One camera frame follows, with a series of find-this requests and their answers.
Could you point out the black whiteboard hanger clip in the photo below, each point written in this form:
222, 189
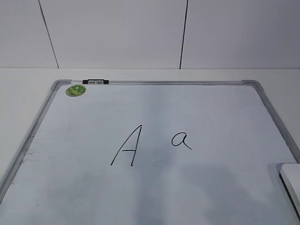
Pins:
95, 81

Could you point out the white whiteboard with grey frame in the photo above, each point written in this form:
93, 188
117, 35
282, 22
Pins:
152, 153

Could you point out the white whiteboard eraser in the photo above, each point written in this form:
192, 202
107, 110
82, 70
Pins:
290, 176

